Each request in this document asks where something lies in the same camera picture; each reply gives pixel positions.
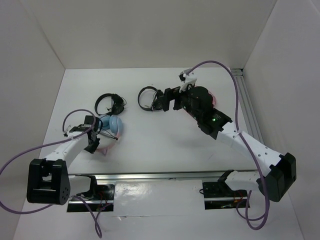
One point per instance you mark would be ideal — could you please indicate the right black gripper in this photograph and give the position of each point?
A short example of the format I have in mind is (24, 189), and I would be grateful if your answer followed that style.
(173, 94)

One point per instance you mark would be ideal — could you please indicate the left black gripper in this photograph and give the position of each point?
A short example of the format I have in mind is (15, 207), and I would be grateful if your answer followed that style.
(93, 148)

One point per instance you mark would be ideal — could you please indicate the pink blue cat-ear headphones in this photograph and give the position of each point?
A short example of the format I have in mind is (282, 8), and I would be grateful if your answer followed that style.
(110, 130)

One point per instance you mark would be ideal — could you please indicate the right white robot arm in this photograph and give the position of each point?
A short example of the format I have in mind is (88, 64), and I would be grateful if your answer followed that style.
(275, 172)

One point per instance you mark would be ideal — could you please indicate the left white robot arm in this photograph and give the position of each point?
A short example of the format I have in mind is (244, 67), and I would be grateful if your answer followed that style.
(48, 178)

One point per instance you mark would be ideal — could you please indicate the middle black headphones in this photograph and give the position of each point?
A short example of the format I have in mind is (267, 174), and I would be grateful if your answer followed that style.
(155, 103)

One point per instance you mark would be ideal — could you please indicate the black headphones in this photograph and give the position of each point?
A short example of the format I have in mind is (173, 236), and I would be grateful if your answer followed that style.
(155, 103)
(115, 107)

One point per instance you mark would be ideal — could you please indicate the left black headphones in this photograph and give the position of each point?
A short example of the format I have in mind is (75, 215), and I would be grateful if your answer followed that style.
(115, 107)

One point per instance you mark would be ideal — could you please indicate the pink gaming headphones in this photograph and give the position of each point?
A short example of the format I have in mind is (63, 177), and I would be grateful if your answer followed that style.
(213, 99)

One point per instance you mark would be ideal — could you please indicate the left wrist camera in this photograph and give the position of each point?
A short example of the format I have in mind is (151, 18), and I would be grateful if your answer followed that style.
(76, 129)

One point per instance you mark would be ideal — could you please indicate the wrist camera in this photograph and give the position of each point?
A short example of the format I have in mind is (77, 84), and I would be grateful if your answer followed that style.
(188, 79)
(76, 129)

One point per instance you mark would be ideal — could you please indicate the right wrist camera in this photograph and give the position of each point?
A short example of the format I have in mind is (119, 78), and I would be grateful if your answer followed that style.
(188, 79)

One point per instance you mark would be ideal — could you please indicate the aluminium side rail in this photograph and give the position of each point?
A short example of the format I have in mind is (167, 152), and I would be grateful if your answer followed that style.
(246, 105)

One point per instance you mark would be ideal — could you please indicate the aluminium front rail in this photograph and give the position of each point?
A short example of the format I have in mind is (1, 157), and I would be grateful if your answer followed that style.
(206, 176)

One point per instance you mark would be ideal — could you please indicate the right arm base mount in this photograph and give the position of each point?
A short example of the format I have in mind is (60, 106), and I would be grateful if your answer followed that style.
(219, 196)

